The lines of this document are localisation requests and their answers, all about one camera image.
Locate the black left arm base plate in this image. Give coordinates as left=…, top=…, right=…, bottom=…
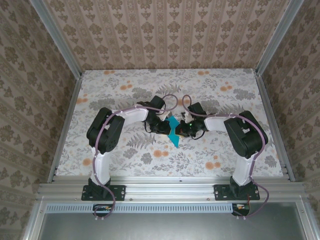
left=81, top=184, right=126, bottom=201

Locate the teal cloth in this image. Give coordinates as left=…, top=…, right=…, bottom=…
left=166, top=116, right=181, bottom=149

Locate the grey metal panel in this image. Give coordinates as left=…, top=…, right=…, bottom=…
left=23, top=197, right=317, bottom=240

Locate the thin black right gripper cable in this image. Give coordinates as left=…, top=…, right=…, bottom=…
left=191, top=129, right=205, bottom=140

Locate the aluminium table side rail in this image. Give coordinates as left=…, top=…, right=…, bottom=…
left=254, top=71, right=296, bottom=183
left=46, top=73, right=84, bottom=183

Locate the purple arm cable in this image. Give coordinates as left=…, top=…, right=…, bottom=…
left=91, top=93, right=179, bottom=222
left=181, top=94, right=270, bottom=221

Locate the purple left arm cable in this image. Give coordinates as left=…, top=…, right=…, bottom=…
left=91, top=93, right=179, bottom=222

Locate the aluminium frame post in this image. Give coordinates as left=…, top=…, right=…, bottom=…
left=29, top=0, right=83, bottom=80
left=255, top=0, right=305, bottom=77

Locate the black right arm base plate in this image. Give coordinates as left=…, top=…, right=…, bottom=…
left=214, top=184, right=261, bottom=201

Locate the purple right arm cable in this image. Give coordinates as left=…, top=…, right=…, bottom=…
left=181, top=94, right=270, bottom=221

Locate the aluminium cross rail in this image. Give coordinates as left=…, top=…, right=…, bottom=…
left=37, top=175, right=307, bottom=201

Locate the grey slotted cable duct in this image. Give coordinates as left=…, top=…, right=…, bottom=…
left=46, top=202, right=234, bottom=214

